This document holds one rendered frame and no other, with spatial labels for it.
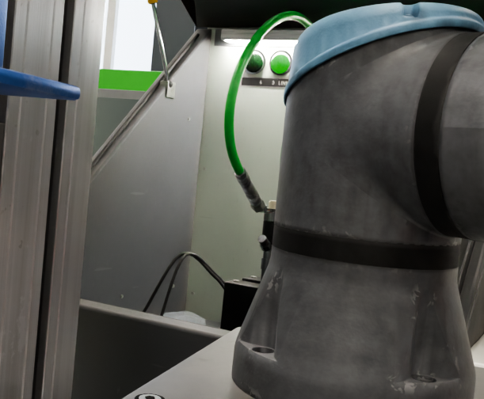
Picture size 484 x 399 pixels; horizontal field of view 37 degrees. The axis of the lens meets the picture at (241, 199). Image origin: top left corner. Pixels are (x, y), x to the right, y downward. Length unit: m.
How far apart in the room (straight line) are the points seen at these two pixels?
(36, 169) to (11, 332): 0.07
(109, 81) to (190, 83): 2.72
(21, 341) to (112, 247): 1.01
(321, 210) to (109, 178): 0.93
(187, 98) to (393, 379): 1.16
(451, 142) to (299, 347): 0.14
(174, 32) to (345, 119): 4.78
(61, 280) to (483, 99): 0.22
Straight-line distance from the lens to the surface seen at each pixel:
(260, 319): 0.45
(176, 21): 5.18
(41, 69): 0.33
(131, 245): 1.39
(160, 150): 1.44
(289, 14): 1.18
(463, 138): 0.37
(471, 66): 0.39
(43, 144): 0.34
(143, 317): 1.01
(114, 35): 5.82
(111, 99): 4.20
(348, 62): 0.41
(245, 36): 1.52
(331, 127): 0.41
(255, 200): 1.11
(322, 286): 0.41
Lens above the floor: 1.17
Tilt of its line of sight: 3 degrees down
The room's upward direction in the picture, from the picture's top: 6 degrees clockwise
